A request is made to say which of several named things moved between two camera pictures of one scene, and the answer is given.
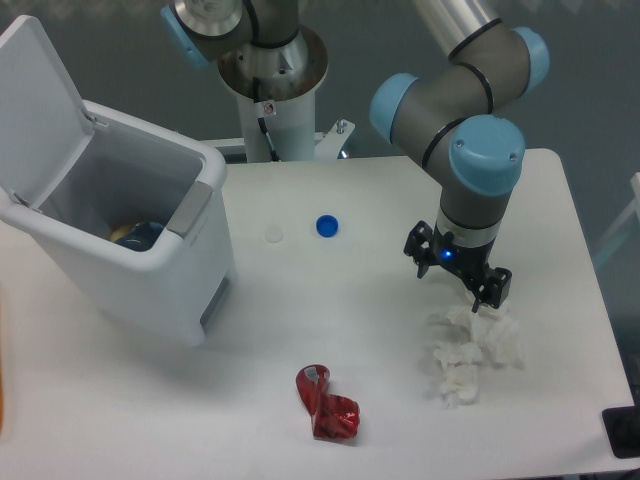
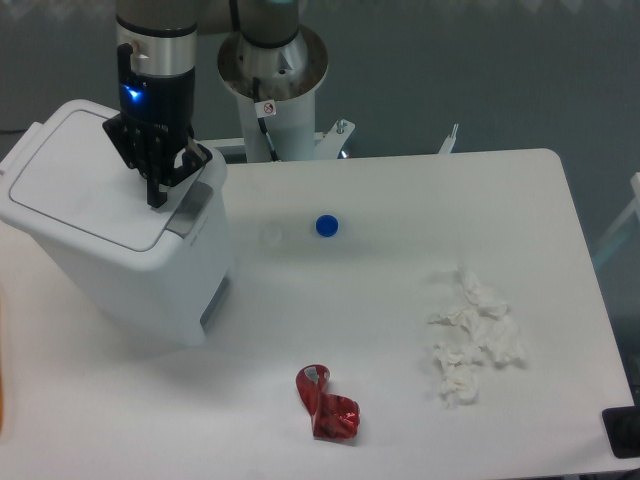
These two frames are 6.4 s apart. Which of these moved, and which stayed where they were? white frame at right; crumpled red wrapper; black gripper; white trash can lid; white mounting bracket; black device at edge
Moved: black gripper; white trash can lid
Stayed: white mounting bracket; white frame at right; black device at edge; crumpled red wrapper
